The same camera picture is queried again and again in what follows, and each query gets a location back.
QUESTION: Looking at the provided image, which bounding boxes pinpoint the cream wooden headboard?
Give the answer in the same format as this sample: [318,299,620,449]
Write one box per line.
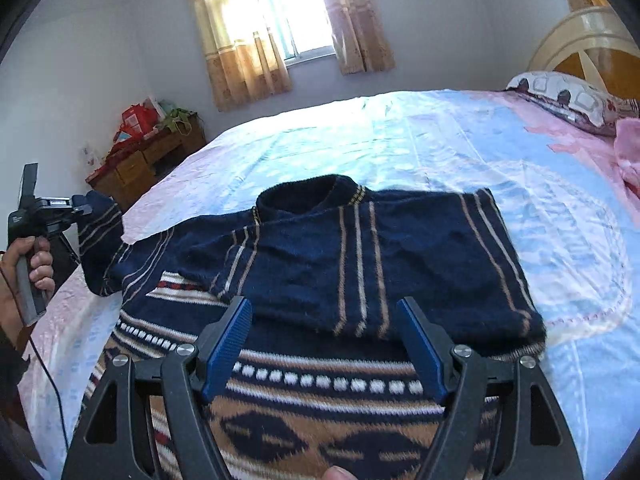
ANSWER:
[527,0,640,101]

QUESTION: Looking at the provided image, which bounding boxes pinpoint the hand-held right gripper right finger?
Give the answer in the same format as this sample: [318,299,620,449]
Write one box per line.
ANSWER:
[395,296,586,480]

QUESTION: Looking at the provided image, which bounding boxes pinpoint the red bags on cabinet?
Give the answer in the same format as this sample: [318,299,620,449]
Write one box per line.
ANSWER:
[112,104,161,143]

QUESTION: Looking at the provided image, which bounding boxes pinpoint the bed with blue-pink sheet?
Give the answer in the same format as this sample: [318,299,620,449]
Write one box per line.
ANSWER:
[20,89,640,480]

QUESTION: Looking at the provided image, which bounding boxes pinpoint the wooden desk with drawers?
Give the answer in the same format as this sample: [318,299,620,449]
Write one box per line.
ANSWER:
[85,115,207,211]

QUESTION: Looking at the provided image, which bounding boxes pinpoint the person's left hand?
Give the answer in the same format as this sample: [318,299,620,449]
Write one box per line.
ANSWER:
[0,236,56,328]

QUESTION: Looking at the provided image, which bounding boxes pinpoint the patterned pillow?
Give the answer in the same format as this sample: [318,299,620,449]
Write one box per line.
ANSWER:
[505,71,640,136]

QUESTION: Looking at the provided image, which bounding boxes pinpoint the navy patterned knit sweater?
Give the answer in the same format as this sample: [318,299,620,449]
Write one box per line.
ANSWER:
[77,174,547,480]

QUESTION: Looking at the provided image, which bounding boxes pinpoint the green plant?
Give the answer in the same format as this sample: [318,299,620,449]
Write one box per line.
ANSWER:
[157,107,193,136]

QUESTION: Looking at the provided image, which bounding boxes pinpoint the pink blanket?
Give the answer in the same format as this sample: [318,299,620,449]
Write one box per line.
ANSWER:
[614,117,640,201]

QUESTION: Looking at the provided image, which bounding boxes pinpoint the black cable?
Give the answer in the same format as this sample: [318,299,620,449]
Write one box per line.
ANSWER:
[0,260,71,453]

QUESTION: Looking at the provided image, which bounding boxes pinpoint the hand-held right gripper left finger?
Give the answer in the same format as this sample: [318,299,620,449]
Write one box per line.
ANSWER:
[61,296,253,480]

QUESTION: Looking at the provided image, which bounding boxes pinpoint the window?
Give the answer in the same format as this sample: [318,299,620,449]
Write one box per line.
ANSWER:
[255,0,336,63]

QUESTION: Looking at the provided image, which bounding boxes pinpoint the tan floral curtain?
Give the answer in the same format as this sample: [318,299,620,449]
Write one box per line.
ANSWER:
[310,0,396,76]
[182,0,293,112]

